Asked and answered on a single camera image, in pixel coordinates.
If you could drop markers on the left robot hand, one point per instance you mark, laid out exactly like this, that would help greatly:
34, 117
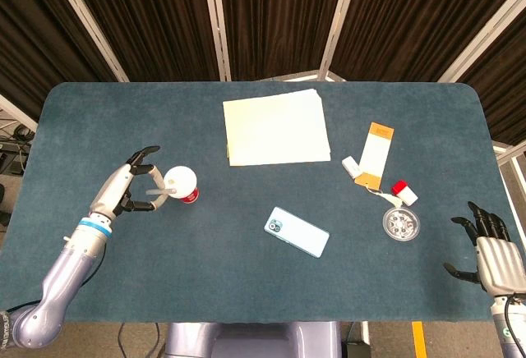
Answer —
123, 187

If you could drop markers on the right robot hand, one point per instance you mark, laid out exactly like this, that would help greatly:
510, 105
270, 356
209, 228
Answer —
495, 263

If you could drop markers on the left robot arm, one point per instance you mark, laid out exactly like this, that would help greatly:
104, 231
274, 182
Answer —
57, 284

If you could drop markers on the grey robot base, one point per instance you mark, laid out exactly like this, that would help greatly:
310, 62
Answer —
252, 339

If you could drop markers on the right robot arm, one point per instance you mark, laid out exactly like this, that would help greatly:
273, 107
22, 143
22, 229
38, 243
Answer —
511, 327

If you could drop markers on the red paper cup white lid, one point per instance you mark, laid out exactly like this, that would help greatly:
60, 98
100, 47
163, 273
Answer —
181, 184

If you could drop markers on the round clear plastic lid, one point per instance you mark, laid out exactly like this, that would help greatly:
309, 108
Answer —
402, 225

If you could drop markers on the red white small block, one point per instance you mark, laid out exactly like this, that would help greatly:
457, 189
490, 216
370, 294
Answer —
404, 193

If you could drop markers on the blue felt table mat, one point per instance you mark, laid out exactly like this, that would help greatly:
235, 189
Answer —
255, 218

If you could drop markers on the white orange bookmark card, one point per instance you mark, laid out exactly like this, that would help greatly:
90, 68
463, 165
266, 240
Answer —
375, 156

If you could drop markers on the black box on floor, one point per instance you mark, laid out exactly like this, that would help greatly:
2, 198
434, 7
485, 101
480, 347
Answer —
358, 350

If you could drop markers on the cream paper folder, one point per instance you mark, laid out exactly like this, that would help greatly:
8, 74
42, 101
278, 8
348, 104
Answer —
276, 127

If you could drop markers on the small white box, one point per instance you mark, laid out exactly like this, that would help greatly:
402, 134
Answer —
350, 166

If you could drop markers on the light blue smartphone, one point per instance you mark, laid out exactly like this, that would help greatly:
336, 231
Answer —
296, 232

